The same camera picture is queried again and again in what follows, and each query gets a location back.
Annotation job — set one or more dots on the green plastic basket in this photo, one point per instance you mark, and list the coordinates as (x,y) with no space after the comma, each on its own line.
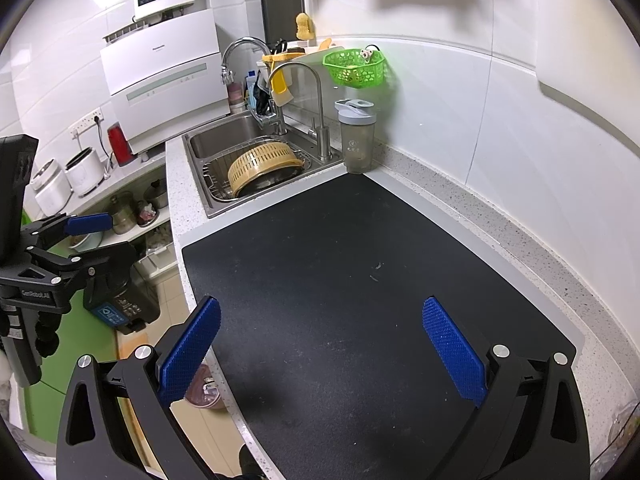
(352,70)

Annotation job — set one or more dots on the white storage bin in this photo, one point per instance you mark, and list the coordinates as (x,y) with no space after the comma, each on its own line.
(155,265)

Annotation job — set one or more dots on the pink bottle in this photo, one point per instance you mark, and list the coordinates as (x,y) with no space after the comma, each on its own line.
(236,95)

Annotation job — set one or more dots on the tall chrome faucet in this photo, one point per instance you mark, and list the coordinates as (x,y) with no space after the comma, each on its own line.
(240,41)

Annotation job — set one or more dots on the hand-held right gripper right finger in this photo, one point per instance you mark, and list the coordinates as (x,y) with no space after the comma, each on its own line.
(452,347)

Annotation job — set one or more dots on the blue bottle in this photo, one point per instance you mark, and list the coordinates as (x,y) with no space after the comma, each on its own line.
(250,87)

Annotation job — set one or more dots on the pink trash bin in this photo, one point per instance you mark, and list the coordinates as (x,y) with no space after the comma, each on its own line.
(200,395)

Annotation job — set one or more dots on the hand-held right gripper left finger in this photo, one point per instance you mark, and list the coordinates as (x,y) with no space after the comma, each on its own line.
(192,347)

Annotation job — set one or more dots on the yellow sponge figure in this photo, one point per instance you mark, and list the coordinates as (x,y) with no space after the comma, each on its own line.
(305,27)

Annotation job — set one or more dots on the red kettle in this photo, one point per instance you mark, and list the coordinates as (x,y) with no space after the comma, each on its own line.
(119,142)

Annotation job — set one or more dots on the black pedal trash bin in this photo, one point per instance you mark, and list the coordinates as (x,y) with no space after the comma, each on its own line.
(135,295)

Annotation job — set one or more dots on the black counter mat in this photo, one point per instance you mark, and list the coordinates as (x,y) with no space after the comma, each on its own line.
(325,335)

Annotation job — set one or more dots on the glass jar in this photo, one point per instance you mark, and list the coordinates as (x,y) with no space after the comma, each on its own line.
(122,217)

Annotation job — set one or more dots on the stainless steel sink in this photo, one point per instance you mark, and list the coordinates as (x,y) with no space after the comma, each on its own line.
(220,137)

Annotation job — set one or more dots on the white countertop dishwasher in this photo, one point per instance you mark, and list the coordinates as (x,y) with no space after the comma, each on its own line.
(160,65)

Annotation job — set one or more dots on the white wall socket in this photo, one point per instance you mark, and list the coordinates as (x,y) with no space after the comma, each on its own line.
(87,122)

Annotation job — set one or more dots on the white shelf unit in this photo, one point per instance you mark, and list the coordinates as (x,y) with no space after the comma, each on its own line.
(135,177)

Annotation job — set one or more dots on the small lidded pot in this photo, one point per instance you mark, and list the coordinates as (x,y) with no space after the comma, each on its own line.
(156,195)

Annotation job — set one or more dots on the slim steel faucet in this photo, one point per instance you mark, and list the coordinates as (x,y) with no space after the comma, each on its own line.
(324,145)

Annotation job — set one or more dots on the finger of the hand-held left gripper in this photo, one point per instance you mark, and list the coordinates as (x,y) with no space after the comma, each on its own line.
(95,260)
(87,223)

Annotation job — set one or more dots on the yellow plastic holder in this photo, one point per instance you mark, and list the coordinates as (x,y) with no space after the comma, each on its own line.
(280,87)

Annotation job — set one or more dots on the small white toy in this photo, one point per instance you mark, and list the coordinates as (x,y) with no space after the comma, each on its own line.
(367,56)

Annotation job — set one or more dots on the grey shaker bottle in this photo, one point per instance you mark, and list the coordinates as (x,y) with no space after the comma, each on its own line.
(356,142)

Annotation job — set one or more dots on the orange floor mat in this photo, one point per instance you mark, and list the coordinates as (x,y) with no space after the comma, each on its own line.
(130,347)

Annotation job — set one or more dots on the person's dark trouser leg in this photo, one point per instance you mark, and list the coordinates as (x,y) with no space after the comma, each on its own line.
(251,462)

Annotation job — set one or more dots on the yellow plastic colander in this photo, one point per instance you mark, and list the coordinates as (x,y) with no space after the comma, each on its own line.
(260,165)

